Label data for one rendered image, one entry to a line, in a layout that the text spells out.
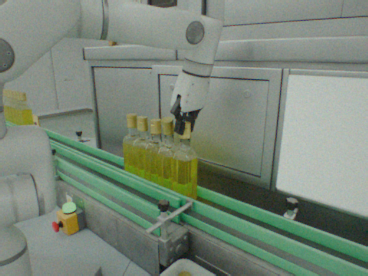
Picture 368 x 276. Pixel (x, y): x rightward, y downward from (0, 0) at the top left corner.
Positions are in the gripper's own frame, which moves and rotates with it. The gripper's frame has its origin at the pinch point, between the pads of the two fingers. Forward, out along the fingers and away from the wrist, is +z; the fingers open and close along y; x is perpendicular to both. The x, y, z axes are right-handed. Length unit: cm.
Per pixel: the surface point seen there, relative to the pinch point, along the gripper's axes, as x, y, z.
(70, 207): -26, 20, 39
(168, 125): -3.8, 2.3, 1.2
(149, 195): -2.5, 6.4, 23.7
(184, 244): 14.8, 8.3, 28.3
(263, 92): 13.9, -12.6, -13.6
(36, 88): -561, -184, 197
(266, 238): 32.6, 4.1, 13.4
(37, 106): -551, -181, 237
